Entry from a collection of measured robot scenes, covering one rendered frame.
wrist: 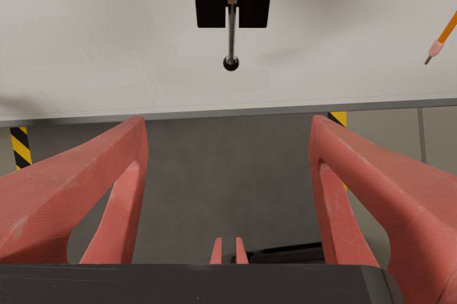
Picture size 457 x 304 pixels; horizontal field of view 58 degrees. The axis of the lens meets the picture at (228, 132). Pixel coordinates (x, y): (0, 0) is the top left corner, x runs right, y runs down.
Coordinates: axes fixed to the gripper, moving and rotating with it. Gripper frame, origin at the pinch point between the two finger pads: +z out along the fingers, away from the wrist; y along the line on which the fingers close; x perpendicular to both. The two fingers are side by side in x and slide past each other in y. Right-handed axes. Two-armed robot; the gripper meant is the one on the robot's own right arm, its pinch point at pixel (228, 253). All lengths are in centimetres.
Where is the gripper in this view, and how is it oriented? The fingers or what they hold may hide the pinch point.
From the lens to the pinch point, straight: 27.7
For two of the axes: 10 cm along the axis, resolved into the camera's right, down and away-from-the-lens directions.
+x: -0.2, 6.4, 7.7
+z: -0.1, -7.7, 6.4
